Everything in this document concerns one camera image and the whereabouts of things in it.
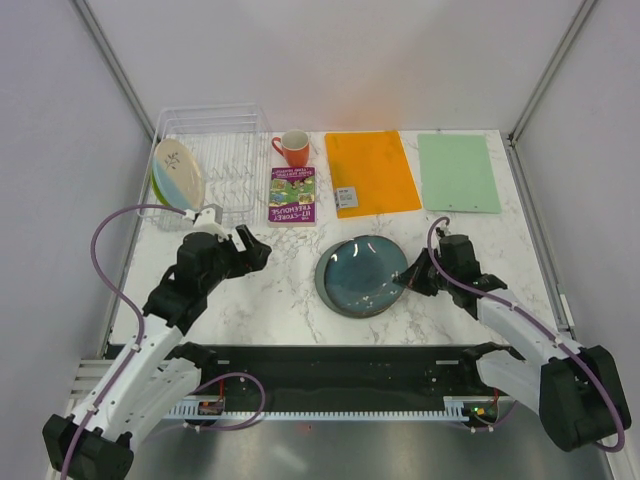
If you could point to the aluminium frame post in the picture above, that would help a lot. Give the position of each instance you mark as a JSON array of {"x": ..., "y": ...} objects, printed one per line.
[
  {"x": 552, "y": 68},
  {"x": 91, "y": 22}
]

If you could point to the light green cutting board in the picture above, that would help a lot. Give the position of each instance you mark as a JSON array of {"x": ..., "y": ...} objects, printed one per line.
[{"x": 457, "y": 174}]

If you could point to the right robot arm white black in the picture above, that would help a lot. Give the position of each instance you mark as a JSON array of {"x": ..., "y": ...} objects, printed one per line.
[{"x": 575, "y": 390}]

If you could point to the grey-green ribbed plate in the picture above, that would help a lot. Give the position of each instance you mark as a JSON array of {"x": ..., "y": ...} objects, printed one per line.
[{"x": 320, "y": 280}]

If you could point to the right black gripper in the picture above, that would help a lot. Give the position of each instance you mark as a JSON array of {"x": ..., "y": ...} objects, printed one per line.
[{"x": 413, "y": 276}]

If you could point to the purple treehouse book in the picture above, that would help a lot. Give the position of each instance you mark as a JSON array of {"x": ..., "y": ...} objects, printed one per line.
[{"x": 292, "y": 197}]

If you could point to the dark blue floral plate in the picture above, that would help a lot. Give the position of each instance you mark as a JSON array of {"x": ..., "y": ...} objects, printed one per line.
[{"x": 359, "y": 277}]

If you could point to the right aluminium frame post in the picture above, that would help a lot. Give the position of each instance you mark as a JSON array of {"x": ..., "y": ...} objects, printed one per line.
[{"x": 552, "y": 68}]

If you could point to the white wire dish rack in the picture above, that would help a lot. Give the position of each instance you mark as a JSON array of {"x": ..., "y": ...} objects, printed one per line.
[{"x": 230, "y": 143}]

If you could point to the green white plate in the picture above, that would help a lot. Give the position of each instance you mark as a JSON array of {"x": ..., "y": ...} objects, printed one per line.
[{"x": 157, "y": 192}]

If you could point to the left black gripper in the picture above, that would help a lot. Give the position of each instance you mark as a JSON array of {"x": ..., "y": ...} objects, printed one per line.
[{"x": 256, "y": 253}]

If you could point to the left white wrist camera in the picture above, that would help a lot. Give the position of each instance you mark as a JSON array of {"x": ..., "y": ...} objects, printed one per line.
[{"x": 208, "y": 220}]

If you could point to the white slotted cable duct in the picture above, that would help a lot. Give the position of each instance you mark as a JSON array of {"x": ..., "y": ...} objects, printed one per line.
[{"x": 435, "y": 409}]

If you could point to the cream blue leaf plate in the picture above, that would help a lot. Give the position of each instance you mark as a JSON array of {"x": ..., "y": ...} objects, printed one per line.
[{"x": 178, "y": 175}]

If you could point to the orange cutting board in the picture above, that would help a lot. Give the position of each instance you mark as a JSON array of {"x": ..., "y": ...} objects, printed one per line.
[{"x": 370, "y": 174}]

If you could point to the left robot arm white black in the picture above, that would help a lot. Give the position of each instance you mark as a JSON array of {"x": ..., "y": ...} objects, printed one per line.
[{"x": 156, "y": 369}]

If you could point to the left aluminium frame post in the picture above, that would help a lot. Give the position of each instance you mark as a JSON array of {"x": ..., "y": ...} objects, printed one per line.
[{"x": 91, "y": 22}]

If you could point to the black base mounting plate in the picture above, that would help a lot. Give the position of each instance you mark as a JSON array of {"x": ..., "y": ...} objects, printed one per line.
[{"x": 352, "y": 374}]

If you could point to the orange mug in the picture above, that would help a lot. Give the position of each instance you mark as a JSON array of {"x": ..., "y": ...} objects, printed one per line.
[{"x": 294, "y": 147}]

